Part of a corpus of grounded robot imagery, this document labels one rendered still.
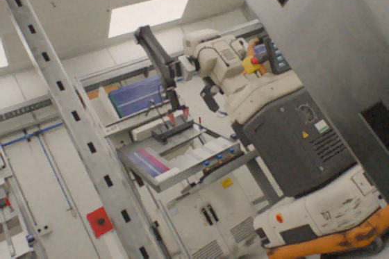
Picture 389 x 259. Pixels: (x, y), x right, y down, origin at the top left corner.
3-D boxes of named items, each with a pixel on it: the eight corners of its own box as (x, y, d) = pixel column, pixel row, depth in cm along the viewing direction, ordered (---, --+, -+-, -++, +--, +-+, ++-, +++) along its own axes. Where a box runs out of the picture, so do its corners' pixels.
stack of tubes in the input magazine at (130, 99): (175, 96, 311) (160, 71, 317) (122, 118, 288) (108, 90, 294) (172, 103, 322) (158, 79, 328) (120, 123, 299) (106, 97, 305)
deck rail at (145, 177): (160, 192, 229) (158, 184, 227) (158, 194, 228) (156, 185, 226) (118, 154, 286) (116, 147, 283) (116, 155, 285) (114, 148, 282)
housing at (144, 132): (189, 126, 313) (186, 111, 307) (139, 148, 291) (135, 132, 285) (184, 123, 319) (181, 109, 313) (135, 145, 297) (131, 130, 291)
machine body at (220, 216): (274, 239, 268) (230, 167, 283) (198, 294, 236) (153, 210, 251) (239, 248, 324) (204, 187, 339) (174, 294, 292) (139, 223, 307)
